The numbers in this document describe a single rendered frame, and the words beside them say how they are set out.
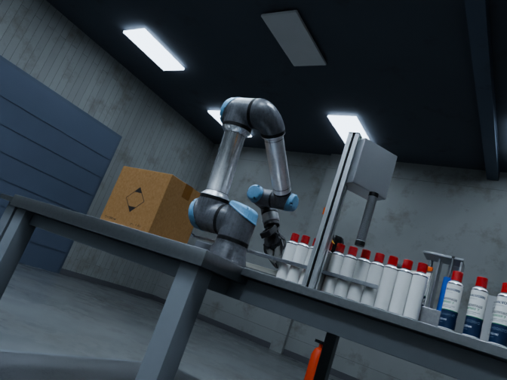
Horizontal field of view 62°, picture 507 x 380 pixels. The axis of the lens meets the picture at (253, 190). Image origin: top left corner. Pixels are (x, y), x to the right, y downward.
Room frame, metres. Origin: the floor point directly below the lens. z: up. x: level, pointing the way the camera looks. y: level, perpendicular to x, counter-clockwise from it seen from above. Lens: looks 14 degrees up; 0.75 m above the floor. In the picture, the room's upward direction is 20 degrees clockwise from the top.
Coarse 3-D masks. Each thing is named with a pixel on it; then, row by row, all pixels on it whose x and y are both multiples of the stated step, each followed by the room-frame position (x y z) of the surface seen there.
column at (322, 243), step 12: (348, 144) 1.53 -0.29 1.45; (348, 156) 1.53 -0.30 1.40; (348, 168) 1.51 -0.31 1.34; (336, 180) 1.53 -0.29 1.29; (336, 192) 1.53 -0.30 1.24; (336, 204) 1.51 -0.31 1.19; (324, 216) 1.53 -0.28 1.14; (336, 216) 1.53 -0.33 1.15; (324, 228) 1.53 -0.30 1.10; (324, 240) 1.52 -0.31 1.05; (312, 252) 1.53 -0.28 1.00; (324, 252) 1.52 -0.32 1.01; (312, 264) 1.53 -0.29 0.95; (312, 276) 1.52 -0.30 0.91; (312, 288) 1.51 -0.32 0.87
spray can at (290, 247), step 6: (294, 234) 1.76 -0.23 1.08; (294, 240) 1.75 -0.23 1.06; (288, 246) 1.75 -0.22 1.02; (294, 246) 1.75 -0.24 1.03; (288, 252) 1.75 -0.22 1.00; (294, 252) 1.75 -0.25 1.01; (282, 258) 1.76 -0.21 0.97; (288, 258) 1.75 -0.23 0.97; (282, 264) 1.75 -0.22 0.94; (282, 270) 1.75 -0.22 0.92; (288, 270) 1.75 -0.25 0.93; (276, 276) 1.76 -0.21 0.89; (282, 276) 1.75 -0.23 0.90
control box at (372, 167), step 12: (360, 144) 1.50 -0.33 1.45; (372, 144) 1.49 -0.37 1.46; (360, 156) 1.48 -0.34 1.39; (372, 156) 1.50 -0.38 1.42; (384, 156) 1.52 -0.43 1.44; (396, 156) 1.54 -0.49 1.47; (360, 168) 1.48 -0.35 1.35; (372, 168) 1.50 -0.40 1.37; (384, 168) 1.52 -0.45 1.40; (348, 180) 1.51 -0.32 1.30; (360, 180) 1.49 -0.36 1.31; (372, 180) 1.51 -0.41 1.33; (384, 180) 1.53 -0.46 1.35; (360, 192) 1.56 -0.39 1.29; (384, 192) 1.53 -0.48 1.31
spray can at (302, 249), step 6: (306, 240) 1.72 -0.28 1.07; (300, 246) 1.72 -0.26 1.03; (306, 246) 1.71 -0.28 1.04; (300, 252) 1.71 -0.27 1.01; (306, 252) 1.72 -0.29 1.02; (294, 258) 1.72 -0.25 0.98; (300, 258) 1.71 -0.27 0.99; (294, 270) 1.71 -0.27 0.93; (300, 270) 1.72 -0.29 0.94; (288, 276) 1.72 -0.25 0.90; (294, 276) 1.71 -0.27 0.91; (294, 282) 1.71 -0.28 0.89
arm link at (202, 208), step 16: (224, 112) 1.52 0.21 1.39; (240, 112) 1.48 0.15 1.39; (224, 128) 1.53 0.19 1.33; (240, 128) 1.49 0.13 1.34; (224, 144) 1.52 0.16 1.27; (240, 144) 1.52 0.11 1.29; (224, 160) 1.52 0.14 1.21; (224, 176) 1.52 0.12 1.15; (208, 192) 1.52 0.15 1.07; (224, 192) 1.54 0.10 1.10; (192, 208) 1.55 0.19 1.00; (208, 208) 1.52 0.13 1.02; (192, 224) 1.58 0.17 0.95; (208, 224) 1.52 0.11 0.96
